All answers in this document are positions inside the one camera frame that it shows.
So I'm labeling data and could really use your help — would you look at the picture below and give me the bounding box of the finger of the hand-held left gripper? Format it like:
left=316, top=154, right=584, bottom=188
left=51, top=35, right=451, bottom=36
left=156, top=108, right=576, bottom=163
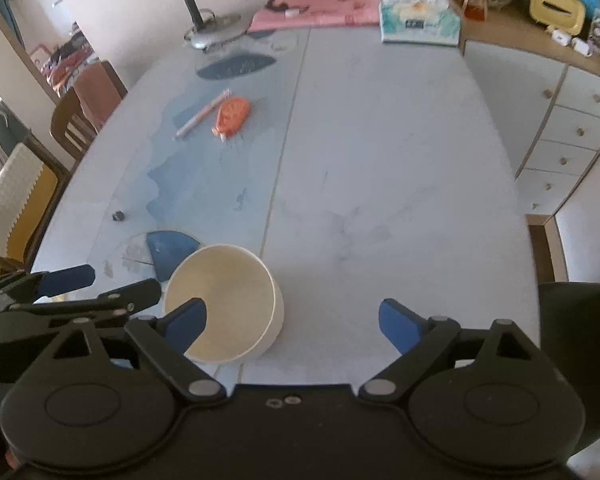
left=0, top=264, right=96, bottom=298
left=9, top=278, right=162, bottom=319

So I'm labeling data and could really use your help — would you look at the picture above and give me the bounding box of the yellow tissue holder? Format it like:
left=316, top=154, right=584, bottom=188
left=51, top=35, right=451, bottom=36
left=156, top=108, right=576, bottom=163
left=529, top=0, right=587, bottom=29

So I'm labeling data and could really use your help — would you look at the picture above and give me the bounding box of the tissue box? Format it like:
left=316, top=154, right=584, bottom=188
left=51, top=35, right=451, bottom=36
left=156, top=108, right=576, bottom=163
left=378, top=0, right=462, bottom=49

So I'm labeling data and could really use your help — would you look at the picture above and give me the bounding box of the cream round bowl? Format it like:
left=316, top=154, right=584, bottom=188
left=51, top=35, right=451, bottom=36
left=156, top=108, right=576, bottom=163
left=163, top=244, right=285, bottom=364

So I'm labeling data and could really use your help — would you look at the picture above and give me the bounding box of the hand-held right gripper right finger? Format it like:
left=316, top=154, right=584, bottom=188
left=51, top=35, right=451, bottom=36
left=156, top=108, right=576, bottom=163
left=360, top=298, right=543, bottom=404

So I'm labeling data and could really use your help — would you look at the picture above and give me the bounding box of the pink pen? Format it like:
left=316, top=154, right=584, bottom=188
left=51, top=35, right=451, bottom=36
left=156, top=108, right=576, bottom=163
left=174, top=88, right=232, bottom=140

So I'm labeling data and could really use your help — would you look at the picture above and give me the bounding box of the pink cloth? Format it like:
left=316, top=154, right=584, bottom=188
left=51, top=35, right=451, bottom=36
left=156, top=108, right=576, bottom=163
left=247, top=0, right=382, bottom=34

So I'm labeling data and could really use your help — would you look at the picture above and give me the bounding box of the pile of colourful clothes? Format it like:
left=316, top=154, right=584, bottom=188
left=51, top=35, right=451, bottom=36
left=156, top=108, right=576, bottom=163
left=39, top=24, right=97, bottom=97

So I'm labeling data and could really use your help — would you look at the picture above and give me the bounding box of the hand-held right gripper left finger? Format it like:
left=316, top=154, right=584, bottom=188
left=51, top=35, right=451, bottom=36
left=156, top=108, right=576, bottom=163
left=50, top=297, right=227, bottom=405

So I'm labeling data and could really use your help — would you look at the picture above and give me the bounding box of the wooden chair with brown cloth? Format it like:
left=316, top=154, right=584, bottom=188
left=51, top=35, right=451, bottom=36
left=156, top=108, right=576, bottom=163
left=49, top=60, right=129, bottom=162

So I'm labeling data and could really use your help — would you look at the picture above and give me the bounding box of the chair with yellow cushion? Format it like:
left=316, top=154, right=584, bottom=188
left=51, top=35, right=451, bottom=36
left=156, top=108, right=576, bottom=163
left=0, top=142, right=72, bottom=272

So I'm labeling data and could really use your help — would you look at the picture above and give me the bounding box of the white and wood sideboard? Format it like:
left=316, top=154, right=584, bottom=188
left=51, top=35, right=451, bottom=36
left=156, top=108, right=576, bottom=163
left=459, top=9, right=600, bottom=217

